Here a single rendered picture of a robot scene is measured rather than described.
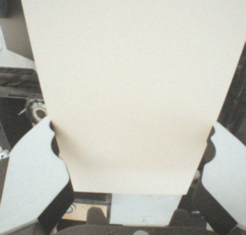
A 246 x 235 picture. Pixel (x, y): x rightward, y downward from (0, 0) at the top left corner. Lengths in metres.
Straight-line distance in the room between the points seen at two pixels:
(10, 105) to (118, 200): 0.81
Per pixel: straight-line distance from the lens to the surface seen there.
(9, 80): 0.52
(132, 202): 1.06
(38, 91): 0.36
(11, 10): 0.40
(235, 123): 1.16
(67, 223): 1.00
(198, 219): 1.93
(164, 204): 1.11
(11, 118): 0.48
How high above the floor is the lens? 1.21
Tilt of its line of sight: 61 degrees down
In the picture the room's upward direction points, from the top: 177 degrees counter-clockwise
